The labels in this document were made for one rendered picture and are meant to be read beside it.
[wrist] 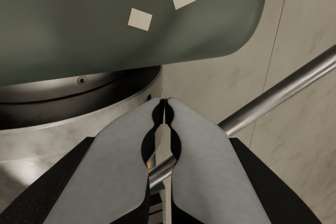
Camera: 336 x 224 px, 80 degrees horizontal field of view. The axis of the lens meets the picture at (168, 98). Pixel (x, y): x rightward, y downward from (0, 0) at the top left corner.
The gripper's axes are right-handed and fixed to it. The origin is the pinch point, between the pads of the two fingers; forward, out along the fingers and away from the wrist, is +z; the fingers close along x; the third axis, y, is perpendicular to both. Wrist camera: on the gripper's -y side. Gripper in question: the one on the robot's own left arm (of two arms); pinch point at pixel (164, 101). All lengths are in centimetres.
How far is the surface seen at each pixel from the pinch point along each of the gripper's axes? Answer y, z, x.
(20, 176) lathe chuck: 10.6, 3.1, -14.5
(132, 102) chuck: 5.7, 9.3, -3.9
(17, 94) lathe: 3.8, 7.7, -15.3
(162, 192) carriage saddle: 67, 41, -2
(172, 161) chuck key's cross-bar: 5.4, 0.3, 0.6
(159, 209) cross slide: 70, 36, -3
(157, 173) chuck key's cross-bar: 6.4, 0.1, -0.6
